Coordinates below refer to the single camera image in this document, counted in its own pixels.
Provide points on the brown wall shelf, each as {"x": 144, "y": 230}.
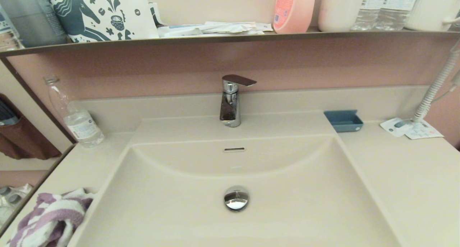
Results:
{"x": 215, "y": 39}

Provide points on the blue plastic soap dish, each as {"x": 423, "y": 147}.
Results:
{"x": 345, "y": 124}

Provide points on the cream ceramic sink basin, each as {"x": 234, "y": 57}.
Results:
{"x": 294, "y": 204}

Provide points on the purple white striped towel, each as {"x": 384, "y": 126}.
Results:
{"x": 50, "y": 218}

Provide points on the white plastic jar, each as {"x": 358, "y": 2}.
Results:
{"x": 337, "y": 9}

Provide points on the clear bottle white label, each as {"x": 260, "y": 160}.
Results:
{"x": 82, "y": 128}

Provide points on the chrome faucet body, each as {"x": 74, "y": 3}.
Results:
{"x": 230, "y": 110}

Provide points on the white ribbed mug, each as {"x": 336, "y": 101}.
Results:
{"x": 431, "y": 9}

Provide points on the white printed leaflet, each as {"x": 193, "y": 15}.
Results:
{"x": 426, "y": 132}

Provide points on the chrome drain stopper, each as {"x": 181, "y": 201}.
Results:
{"x": 236, "y": 198}

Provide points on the clear plastic water bottle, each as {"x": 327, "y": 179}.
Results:
{"x": 366, "y": 17}
{"x": 393, "y": 17}

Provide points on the small white sachet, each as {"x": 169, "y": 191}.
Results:
{"x": 265, "y": 27}

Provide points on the white tube blue stripe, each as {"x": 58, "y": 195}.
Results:
{"x": 179, "y": 31}

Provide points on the small black white box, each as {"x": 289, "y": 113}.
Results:
{"x": 155, "y": 15}

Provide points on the flat white packet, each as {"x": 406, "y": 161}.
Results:
{"x": 230, "y": 27}

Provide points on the gray pouch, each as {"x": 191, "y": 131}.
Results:
{"x": 32, "y": 24}

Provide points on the pink lotion bottle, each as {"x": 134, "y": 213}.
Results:
{"x": 298, "y": 13}

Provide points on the white card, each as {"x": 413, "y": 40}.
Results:
{"x": 388, "y": 126}

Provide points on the white horse print bag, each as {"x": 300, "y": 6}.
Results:
{"x": 143, "y": 24}

